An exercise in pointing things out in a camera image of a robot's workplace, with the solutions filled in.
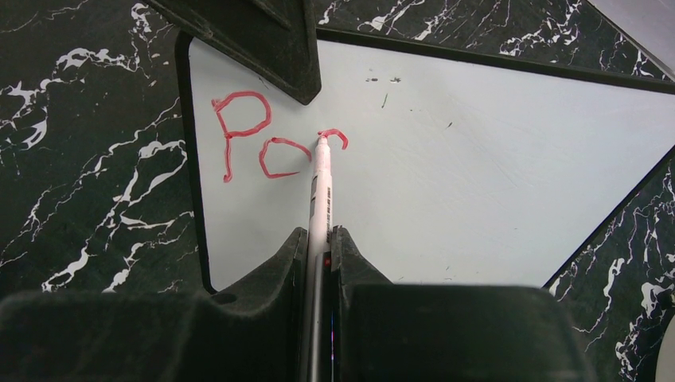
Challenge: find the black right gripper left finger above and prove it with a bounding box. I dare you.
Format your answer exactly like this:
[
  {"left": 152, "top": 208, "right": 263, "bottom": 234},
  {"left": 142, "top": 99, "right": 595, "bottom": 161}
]
[{"left": 1, "top": 228, "right": 307, "bottom": 381}]

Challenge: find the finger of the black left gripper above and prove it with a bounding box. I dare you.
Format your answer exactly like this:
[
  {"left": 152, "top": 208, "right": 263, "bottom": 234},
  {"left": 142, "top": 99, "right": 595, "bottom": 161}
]
[{"left": 148, "top": 0, "right": 322, "bottom": 105}]

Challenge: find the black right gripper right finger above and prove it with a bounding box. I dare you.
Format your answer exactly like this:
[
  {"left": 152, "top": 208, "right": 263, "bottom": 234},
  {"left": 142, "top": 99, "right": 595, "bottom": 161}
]
[{"left": 331, "top": 226, "right": 595, "bottom": 381}]

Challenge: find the white marker pen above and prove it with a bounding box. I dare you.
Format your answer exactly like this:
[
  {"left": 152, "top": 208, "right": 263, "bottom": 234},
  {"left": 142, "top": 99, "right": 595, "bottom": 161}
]
[{"left": 298, "top": 135, "right": 332, "bottom": 381}]

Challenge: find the small white whiteboard black frame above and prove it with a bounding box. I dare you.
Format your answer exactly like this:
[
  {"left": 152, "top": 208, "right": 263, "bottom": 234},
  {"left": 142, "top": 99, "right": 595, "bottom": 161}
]
[{"left": 175, "top": 29, "right": 674, "bottom": 290}]

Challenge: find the white cylindrical drum red rim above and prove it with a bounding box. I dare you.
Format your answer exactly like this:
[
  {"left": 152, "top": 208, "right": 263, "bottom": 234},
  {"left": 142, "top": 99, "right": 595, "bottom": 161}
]
[{"left": 654, "top": 318, "right": 675, "bottom": 382}]

